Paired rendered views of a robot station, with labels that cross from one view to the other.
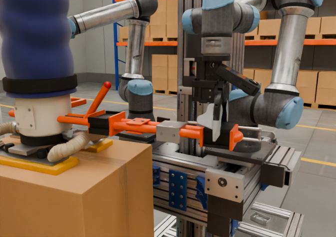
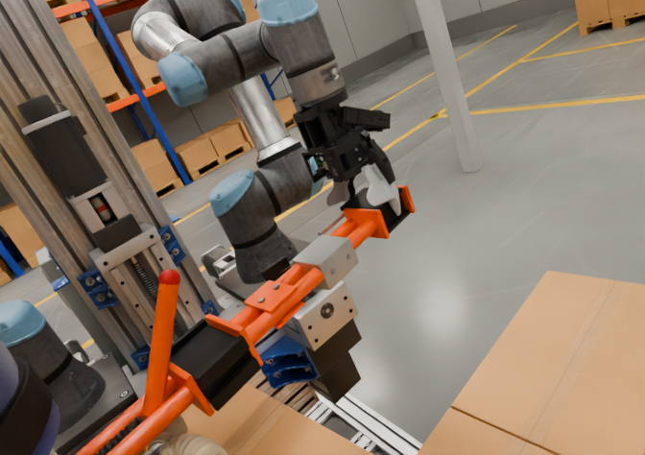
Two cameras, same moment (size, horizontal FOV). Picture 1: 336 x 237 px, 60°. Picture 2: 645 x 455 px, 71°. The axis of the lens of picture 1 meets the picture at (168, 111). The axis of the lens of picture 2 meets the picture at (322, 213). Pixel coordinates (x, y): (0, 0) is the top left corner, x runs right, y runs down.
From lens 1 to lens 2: 0.69 m
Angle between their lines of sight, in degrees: 59
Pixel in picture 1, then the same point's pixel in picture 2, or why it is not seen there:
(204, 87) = (350, 148)
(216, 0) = (308, 1)
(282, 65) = (266, 115)
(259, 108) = (281, 186)
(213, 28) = (324, 48)
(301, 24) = not seen: hidden behind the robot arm
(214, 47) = (337, 79)
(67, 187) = not seen: outside the picture
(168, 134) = (341, 262)
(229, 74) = (361, 112)
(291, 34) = not seen: hidden behind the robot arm
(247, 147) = (292, 251)
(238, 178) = (341, 285)
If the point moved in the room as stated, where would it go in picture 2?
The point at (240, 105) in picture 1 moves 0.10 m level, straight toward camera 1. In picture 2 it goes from (252, 203) to (285, 199)
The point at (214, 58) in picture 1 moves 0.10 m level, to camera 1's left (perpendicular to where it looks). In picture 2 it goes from (343, 96) to (320, 118)
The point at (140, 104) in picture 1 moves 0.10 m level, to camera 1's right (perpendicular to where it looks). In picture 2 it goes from (47, 353) to (89, 315)
